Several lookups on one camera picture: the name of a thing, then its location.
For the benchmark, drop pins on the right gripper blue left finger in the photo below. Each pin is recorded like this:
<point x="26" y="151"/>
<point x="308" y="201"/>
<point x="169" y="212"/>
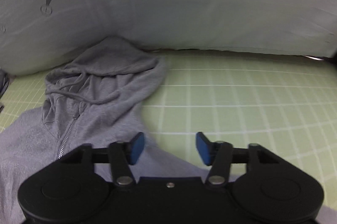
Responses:
<point x="126" y="153"/>

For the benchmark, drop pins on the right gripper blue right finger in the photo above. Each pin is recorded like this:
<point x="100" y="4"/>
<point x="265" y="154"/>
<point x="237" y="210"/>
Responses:
<point x="208" y="150"/>

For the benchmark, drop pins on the grey zip hoodie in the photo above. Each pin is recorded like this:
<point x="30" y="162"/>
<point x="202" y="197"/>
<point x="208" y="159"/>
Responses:
<point x="95" y="99"/>

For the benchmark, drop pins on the green grid cutting mat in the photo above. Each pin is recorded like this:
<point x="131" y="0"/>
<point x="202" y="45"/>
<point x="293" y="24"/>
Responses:
<point x="288" y="107"/>

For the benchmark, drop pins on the blue denim jacket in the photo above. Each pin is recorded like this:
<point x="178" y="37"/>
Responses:
<point x="4" y="82"/>

